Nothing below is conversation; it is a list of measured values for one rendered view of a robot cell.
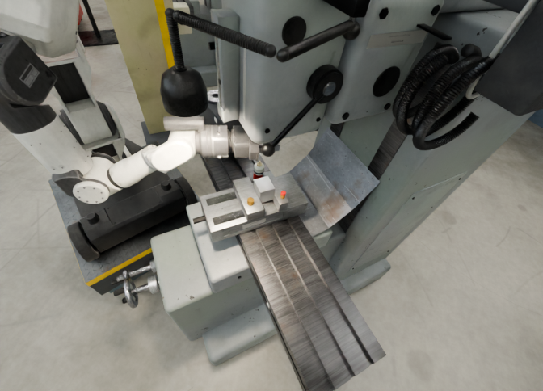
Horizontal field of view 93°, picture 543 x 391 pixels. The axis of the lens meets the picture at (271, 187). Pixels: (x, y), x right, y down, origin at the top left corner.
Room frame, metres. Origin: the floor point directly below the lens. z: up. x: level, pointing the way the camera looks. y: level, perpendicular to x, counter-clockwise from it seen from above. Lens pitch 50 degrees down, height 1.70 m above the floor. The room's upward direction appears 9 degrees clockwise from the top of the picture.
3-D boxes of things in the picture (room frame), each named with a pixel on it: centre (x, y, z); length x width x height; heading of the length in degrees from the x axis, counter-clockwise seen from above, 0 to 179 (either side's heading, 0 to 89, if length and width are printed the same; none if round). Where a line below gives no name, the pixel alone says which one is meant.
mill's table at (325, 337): (0.60, 0.06, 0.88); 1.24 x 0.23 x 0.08; 32
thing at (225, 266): (0.56, 0.03, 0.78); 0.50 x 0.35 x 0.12; 122
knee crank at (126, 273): (0.39, 0.55, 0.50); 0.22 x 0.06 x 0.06; 122
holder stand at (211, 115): (0.90, 0.24, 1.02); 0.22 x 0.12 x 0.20; 43
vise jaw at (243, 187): (0.52, 0.07, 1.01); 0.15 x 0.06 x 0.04; 30
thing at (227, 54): (0.50, 0.12, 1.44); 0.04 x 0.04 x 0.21; 32
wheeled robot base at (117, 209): (0.86, 0.84, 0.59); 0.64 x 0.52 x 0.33; 45
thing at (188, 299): (0.55, 0.05, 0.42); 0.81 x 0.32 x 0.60; 122
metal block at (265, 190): (0.55, 0.03, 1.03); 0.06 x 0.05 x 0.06; 30
